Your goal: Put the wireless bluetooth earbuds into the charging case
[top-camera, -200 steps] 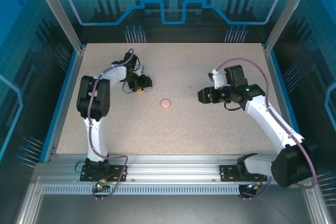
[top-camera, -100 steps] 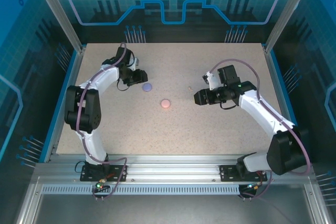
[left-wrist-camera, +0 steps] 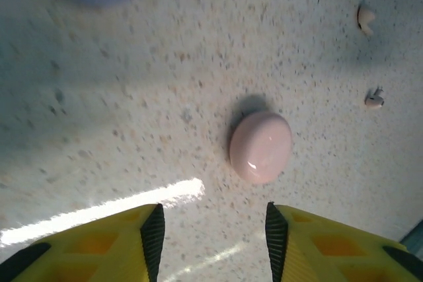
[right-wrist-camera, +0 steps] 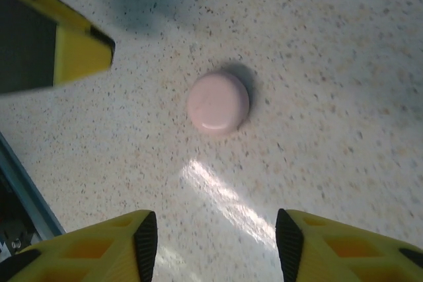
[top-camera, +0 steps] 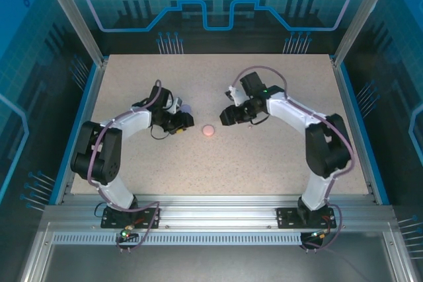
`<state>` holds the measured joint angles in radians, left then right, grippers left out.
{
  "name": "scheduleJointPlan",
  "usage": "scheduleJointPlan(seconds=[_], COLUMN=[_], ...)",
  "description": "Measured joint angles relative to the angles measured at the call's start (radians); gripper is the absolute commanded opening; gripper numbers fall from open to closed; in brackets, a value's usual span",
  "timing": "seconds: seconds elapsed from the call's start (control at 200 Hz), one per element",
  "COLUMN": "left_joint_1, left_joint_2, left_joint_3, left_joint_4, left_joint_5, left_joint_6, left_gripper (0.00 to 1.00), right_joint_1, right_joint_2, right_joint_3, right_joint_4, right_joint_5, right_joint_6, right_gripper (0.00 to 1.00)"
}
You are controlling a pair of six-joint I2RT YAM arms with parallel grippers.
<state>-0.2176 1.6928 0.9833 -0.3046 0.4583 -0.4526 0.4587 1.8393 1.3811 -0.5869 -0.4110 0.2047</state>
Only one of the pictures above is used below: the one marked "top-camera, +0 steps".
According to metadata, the aluminium table side bar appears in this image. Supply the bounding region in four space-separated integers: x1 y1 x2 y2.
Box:
331 59 379 205
61 59 109 205

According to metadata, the blue table side trim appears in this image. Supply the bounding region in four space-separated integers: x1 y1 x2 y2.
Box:
336 63 391 206
48 62 102 206

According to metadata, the connector with green light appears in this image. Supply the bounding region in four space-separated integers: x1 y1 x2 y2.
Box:
119 225 137 240

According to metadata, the metal bottom tray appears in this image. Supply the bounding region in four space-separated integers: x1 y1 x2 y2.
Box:
18 221 419 282

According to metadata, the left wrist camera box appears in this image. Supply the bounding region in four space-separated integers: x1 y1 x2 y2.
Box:
165 96 184 114

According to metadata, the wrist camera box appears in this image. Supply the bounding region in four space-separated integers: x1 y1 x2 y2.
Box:
224 85 248 104
165 96 184 114

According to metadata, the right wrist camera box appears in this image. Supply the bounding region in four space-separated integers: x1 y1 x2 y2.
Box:
224 85 248 104

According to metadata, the aluminium mounting rail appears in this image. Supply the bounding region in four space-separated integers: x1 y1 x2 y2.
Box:
42 194 396 232

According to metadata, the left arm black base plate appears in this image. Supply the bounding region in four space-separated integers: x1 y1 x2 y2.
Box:
100 207 162 230

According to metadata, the slotted grey cable duct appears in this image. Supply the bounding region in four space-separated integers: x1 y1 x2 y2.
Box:
52 232 304 246

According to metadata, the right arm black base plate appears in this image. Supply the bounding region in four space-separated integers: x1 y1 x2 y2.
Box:
276 207 337 230

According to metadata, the aluminium frame post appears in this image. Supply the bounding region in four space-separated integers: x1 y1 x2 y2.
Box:
36 0 109 67
331 0 400 68

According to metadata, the connector with orange wires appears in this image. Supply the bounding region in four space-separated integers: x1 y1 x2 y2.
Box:
309 228 332 240

